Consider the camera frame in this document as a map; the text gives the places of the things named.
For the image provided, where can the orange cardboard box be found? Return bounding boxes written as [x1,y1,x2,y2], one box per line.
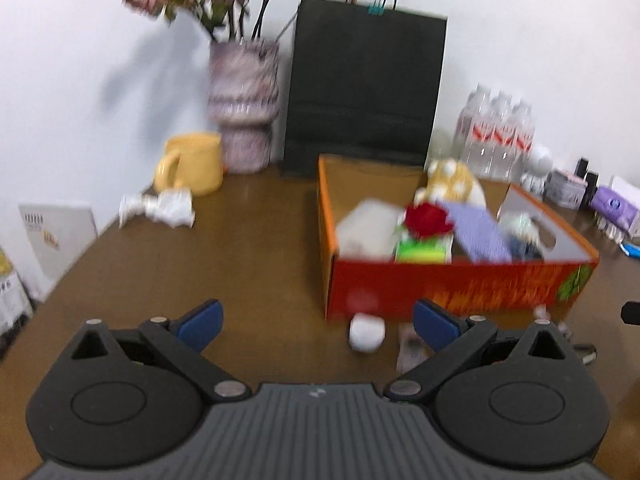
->
[317,154,600,324]

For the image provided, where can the clear plastic bag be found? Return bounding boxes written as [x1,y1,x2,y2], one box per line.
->
[497,211,542,241]

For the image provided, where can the yellow mug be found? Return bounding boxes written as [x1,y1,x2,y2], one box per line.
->
[154,132,224,196]

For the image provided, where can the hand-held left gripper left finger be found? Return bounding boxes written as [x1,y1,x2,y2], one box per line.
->
[70,299,252,404]

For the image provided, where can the clear water bottle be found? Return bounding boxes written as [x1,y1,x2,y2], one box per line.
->
[452,85,493,171]
[505,100,537,181]
[482,91,516,176]

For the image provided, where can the white robot figure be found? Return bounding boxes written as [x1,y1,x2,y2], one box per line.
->
[520,144,554,196]

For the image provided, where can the white booklet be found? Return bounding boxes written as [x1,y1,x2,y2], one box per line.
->
[18,201,99,301]

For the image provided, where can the translucent plastic container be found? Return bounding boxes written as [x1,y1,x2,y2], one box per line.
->
[336,199,406,261]

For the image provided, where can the small white case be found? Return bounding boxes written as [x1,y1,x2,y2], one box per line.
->
[348,312,386,354]

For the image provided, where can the white printed box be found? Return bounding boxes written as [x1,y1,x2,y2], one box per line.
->
[0,247,34,331]

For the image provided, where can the red artificial rose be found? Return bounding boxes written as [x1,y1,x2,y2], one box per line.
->
[402,202,455,240]

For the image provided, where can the mottled purple ceramic vase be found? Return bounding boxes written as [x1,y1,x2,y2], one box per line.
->
[207,39,281,175]

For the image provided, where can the purple cloth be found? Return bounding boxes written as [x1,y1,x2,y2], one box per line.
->
[440,201,514,263]

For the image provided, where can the small crumpled white tissue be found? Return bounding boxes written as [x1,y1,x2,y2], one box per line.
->
[118,187,196,230]

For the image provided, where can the black paper bag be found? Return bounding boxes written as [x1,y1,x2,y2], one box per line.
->
[281,0,448,179]

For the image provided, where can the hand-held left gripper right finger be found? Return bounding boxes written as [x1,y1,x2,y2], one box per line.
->
[384,299,572,404]

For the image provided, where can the purple tissue packet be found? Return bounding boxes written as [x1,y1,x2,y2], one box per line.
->
[590,186,640,226]

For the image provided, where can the yellow plush toy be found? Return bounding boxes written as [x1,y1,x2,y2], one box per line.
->
[415,157,487,210]

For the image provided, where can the green tissue packet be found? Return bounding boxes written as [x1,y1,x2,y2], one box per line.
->
[395,237,454,264]

